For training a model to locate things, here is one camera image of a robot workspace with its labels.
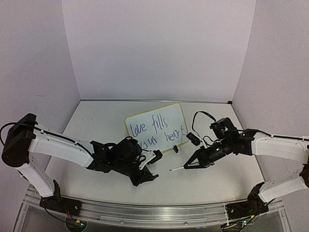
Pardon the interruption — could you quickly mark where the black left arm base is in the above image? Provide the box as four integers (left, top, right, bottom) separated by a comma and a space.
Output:
39, 180, 82, 216

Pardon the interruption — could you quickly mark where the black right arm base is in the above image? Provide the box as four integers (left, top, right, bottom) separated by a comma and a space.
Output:
225, 182, 269, 219

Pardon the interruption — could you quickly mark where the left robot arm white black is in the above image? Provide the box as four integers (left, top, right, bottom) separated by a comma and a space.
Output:
0, 114, 163, 210

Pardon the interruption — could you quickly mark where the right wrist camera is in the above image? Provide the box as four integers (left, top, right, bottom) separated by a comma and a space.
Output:
186, 132, 207, 147

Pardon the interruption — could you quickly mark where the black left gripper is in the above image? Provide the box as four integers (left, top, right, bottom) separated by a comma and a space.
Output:
113, 159, 155, 187

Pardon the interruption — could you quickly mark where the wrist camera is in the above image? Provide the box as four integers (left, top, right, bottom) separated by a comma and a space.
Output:
139, 150, 163, 170
186, 132, 207, 147

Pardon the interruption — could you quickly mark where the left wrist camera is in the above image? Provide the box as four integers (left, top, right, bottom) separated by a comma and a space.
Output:
139, 150, 163, 170

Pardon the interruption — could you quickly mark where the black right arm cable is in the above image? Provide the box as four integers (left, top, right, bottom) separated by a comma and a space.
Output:
192, 111, 217, 135

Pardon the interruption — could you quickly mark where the aluminium front rail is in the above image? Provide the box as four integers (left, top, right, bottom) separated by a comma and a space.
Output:
13, 187, 291, 232

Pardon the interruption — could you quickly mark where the white marker pen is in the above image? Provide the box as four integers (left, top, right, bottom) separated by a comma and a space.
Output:
169, 166, 184, 172

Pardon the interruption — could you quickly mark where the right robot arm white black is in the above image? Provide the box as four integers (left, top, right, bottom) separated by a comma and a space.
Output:
183, 117, 309, 203

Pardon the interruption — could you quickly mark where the aluminium back table rail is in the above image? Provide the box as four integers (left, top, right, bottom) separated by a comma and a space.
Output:
80, 99, 233, 105

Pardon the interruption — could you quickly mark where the black right whiteboard foot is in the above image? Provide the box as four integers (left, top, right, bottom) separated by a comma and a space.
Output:
173, 145, 179, 153

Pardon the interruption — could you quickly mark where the yellow framed small whiteboard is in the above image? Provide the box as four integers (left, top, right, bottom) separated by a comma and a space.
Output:
125, 102, 189, 153

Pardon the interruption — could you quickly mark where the left base cable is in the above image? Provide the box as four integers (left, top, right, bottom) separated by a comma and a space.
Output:
37, 198, 83, 228

